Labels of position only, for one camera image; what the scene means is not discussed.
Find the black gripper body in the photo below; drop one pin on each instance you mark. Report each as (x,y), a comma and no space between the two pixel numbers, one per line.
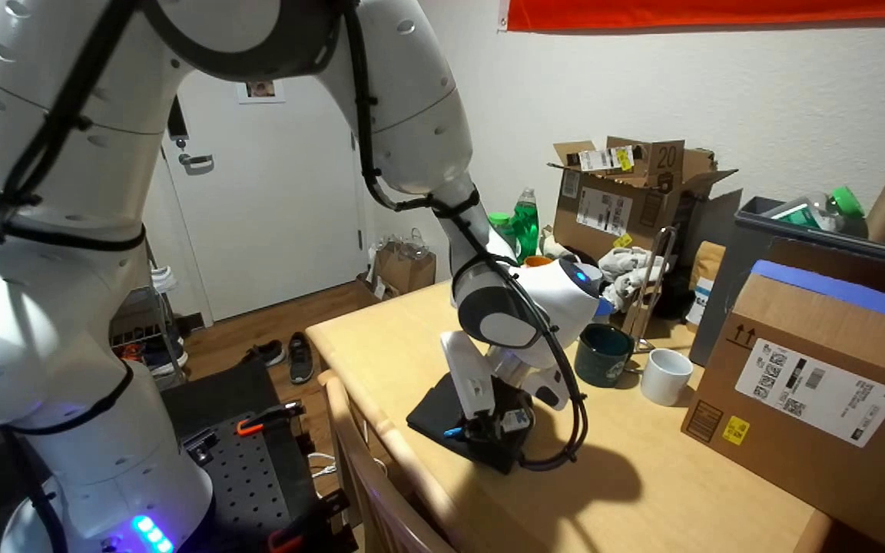
(513,402)

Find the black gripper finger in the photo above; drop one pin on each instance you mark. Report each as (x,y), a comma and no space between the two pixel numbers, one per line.
(473,434)
(507,452)

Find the black beanie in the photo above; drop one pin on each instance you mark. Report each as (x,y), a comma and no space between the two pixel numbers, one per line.
(436,402)

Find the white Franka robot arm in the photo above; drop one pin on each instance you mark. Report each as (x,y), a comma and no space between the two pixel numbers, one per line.
(53,204)

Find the dark green mug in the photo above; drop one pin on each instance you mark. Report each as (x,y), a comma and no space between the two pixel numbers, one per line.
(602,356)

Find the wooden chair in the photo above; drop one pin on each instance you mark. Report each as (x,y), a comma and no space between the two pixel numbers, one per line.
(383,500)

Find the white mug with blue inside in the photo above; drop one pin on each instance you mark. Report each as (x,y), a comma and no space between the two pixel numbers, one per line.
(606,309)

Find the orange mug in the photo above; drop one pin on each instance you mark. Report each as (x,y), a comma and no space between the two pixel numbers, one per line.
(539,263)

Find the small white cup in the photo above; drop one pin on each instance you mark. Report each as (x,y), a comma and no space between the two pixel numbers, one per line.
(664,378)

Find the small cardboard box on floor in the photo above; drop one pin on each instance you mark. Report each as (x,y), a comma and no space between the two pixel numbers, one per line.
(405,270)

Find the metal curved stand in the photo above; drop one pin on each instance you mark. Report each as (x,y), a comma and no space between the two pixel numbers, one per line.
(645,292)

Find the green dish soap bottle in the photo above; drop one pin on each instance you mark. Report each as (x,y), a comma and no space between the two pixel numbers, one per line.
(526,228)

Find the crumpled white paper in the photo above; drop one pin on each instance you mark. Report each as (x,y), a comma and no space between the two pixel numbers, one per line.
(631,270)

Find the dark shoe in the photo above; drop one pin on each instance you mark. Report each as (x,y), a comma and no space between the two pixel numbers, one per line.
(299,356)
(267,355)

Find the small tan carton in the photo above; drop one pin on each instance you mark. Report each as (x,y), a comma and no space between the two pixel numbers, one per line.
(706,276)

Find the open cardboard box with labels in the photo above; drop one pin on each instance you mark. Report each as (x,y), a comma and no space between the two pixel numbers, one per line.
(628,200)

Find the dark grey trash bin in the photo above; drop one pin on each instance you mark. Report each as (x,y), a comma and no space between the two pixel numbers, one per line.
(743,256)

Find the white door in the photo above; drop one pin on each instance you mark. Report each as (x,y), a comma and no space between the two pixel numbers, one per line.
(260,234)

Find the cardboard box with blue tape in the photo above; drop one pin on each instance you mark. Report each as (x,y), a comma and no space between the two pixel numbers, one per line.
(820,408)

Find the dark brown board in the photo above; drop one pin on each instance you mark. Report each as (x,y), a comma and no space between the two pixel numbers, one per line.
(853,266)

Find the green item in bin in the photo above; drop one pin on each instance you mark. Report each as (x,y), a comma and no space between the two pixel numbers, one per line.
(846,204)

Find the photo sticker on door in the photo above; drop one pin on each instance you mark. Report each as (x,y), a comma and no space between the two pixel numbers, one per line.
(262,91)

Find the black door keypad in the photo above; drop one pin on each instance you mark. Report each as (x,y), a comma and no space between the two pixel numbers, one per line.
(176,123)

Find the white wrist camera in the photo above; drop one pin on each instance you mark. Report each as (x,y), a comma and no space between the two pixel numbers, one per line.
(468,371)

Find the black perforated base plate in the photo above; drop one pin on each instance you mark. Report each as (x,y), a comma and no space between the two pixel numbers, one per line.
(247,493)

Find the red wall banner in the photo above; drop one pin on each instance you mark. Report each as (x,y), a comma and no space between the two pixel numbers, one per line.
(719,12)

